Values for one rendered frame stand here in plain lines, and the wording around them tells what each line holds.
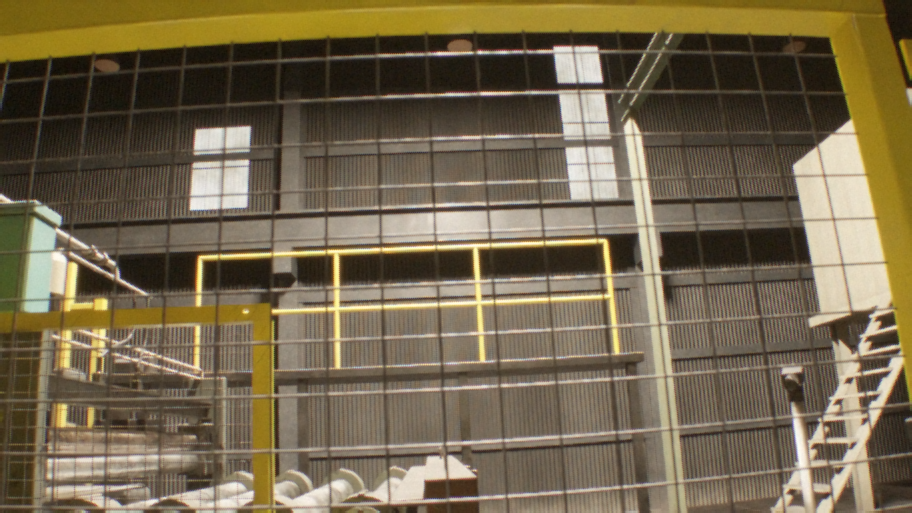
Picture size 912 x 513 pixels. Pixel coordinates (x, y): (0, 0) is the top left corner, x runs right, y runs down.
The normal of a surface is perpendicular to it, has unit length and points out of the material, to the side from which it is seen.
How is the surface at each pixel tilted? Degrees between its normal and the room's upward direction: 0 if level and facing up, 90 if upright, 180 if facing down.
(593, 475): 90
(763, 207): 90
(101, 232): 90
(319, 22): 180
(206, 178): 90
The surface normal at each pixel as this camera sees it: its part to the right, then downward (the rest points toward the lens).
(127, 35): 0.05, 0.96
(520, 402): 0.04, -0.26
